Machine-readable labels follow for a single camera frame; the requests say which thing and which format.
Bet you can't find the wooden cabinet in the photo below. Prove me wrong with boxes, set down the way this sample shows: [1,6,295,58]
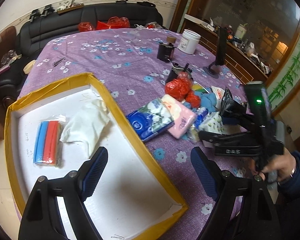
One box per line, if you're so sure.
[170,0,300,86]

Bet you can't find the black pen holder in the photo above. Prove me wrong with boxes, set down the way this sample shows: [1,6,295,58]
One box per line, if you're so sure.
[157,42,174,62]

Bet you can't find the black clamp device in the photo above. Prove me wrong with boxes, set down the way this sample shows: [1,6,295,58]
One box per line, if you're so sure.
[165,62,193,83]

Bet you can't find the white cloth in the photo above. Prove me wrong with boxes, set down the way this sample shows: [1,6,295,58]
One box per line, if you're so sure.
[60,99,110,158]

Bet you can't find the black phone stand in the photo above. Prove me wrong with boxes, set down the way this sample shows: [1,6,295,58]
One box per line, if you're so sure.
[203,27,228,79]

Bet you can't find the person's right hand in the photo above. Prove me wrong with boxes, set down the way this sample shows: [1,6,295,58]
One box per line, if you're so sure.
[249,148,296,181]

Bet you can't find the cream bowls on sofa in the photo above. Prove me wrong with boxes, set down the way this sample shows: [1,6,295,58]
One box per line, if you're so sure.
[23,60,36,75]

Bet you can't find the pink tissue pack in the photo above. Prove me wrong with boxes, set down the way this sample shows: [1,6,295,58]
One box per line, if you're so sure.
[161,94,197,139]

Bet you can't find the white floral tissue pack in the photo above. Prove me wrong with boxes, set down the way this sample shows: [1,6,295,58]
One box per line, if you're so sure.
[198,112,224,134]

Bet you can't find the black leather sofa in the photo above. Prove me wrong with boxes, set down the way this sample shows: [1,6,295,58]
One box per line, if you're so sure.
[0,0,163,105]

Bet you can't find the small red bag ball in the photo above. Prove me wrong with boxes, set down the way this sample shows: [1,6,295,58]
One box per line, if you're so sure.
[185,90,201,108]

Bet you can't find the red bags on sofa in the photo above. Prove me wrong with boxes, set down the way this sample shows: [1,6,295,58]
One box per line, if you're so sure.
[78,16,130,32]

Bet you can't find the blue cloth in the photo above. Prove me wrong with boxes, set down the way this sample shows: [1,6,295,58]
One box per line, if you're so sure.
[183,91,217,113]

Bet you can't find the blue floral tissue pack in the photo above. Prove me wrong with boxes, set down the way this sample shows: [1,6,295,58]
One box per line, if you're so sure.
[126,98,174,142]

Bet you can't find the purple floral tablecloth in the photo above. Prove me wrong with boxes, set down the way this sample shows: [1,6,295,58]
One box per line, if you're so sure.
[14,27,251,240]

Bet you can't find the red plastic bag ball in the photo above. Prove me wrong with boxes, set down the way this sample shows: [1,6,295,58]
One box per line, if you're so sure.
[165,78,192,101]

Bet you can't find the yellow-edged white foam tray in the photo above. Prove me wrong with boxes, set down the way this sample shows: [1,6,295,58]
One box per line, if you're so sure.
[4,73,188,239]

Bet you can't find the yellow green sponge pack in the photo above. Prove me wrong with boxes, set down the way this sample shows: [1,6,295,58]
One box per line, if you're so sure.
[192,83,207,93]

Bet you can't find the blue white snack packet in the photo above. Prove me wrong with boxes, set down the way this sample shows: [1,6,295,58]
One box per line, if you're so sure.
[193,107,209,130]

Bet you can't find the blue red sponge pack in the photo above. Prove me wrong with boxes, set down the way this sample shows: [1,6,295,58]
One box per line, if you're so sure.
[33,120,61,166]

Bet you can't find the white plastic jar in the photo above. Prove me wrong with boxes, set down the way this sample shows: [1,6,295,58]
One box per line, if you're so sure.
[177,29,201,54]

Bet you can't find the white red-print packet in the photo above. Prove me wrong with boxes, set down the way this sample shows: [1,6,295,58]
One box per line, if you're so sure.
[211,86,225,102]

